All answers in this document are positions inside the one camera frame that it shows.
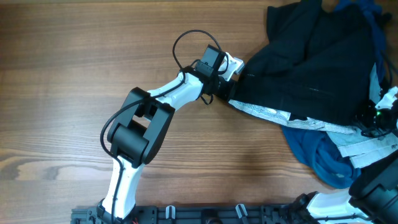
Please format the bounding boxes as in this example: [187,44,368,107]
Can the blue garment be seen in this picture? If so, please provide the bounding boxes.
[282,126,361,189]

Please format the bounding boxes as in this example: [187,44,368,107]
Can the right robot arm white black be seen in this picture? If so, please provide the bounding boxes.
[283,128,397,223]

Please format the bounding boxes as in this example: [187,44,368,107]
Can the black shorts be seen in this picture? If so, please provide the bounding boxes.
[228,1,376,134]

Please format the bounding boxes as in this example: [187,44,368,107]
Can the light denim shorts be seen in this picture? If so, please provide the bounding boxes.
[326,63,398,169]

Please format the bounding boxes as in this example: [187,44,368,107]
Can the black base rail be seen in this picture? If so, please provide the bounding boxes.
[70,203,312,224]

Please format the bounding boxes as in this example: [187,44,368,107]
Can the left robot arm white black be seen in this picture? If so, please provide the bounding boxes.
[97,70,234,223]

